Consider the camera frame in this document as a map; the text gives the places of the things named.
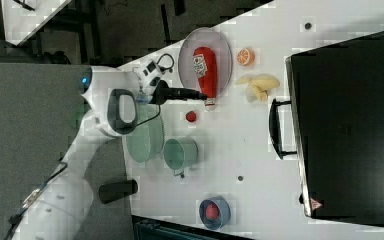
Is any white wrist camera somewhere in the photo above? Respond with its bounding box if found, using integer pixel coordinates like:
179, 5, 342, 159
136, 60, 162, 95

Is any orange slice toy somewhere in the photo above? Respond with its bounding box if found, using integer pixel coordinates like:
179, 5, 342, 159
236, 48, 255, 66

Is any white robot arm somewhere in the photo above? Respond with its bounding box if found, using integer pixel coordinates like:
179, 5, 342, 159
5, 66, 164, 240

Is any blue bowl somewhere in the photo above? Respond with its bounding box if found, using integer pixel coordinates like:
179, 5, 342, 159
199, 196, 231, 230

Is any black cylinder lower left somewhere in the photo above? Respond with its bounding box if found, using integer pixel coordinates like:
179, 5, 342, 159
98, 179, 139, 204

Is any red ball in bowl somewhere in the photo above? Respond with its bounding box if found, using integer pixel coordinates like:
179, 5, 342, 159
205, 203, 219, 220

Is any red plush strawberry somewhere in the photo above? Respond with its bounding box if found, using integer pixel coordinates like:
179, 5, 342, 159
185, 111, 197, 123

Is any green mug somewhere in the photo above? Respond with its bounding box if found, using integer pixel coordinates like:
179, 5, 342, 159
163, 136, 199, 178

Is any yellow plush banana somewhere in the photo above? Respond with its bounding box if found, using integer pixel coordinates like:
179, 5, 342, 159
236, 74, 280, 103

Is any black toaster oven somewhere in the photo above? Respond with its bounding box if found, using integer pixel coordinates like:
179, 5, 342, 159
285, 31, 384, 227

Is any green perforated colander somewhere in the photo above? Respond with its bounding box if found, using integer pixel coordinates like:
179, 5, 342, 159
125, 105, 164, 163

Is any red plush ketchup bottle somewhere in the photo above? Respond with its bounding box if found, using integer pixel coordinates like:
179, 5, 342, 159
193, 46, 218, 110

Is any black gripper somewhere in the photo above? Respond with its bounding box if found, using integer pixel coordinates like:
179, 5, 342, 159
150, 80, 205, 105

